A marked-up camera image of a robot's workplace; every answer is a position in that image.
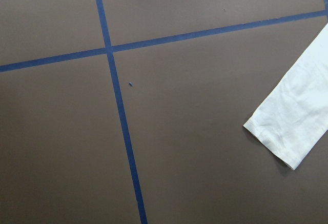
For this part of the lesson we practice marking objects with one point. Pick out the cream long-sleeve printed shirt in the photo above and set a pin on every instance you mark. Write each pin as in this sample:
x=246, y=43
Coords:
x=293, y=117

